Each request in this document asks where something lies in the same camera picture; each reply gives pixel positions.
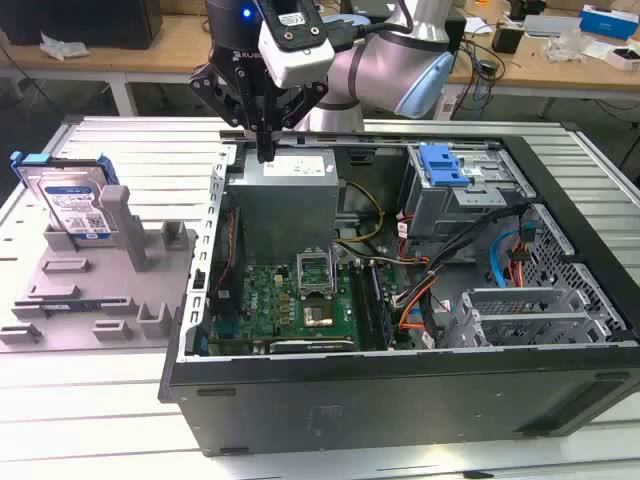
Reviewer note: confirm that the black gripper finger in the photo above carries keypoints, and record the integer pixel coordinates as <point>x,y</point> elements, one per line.
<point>305,102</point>
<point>220,92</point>

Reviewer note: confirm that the hard disk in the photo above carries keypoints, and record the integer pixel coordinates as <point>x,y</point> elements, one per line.
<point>70,195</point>

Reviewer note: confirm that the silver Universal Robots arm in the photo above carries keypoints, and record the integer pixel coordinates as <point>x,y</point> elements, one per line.
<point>380,60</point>

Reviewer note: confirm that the metal disk bay cage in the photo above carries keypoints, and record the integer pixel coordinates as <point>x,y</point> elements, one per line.
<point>525,300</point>

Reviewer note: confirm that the wooden desk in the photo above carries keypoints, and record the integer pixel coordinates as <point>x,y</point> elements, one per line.
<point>125,62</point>
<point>550,75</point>

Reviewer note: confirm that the grey power supply unit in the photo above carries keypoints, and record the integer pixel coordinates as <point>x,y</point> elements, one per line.
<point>280,210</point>

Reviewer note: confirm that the blue plastic latch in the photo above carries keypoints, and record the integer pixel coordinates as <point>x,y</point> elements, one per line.
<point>442,165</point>

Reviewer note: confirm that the large black box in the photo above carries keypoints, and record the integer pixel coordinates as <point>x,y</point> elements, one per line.
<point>75,20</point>

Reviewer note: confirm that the crumpled clear plastic bag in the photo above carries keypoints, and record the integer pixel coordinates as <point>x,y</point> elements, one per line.
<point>62,47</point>

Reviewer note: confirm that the metal optical drive cage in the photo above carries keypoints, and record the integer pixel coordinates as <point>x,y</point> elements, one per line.
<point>450,210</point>

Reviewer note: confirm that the green motherboard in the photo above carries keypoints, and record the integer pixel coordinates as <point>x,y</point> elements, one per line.
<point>265,300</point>

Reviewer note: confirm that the RAM slot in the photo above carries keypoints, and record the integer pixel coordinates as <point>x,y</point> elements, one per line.
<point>383,305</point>
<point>366,305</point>
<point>377,305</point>
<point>359,305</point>

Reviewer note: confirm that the black cube device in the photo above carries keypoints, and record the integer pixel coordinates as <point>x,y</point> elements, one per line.
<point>507,40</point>

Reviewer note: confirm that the CPU socket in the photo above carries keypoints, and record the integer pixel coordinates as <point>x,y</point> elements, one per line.
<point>319,316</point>

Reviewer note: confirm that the grey parts rack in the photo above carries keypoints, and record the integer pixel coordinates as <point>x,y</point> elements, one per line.
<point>100,280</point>

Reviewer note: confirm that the black graphics card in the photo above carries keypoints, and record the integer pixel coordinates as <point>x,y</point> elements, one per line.
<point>310,346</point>

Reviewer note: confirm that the grey flat box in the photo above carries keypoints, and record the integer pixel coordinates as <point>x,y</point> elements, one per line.
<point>550,24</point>

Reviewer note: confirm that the clear plastic wrapper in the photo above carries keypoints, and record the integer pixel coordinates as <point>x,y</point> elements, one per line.
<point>565,47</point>

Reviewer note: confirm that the black open PC case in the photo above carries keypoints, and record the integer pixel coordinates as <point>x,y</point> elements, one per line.
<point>350,400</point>

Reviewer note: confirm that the blue cardboard box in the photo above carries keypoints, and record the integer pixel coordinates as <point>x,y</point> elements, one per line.
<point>607,22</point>

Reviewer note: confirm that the small white open box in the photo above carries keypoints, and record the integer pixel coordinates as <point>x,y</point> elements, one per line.
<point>617,61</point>

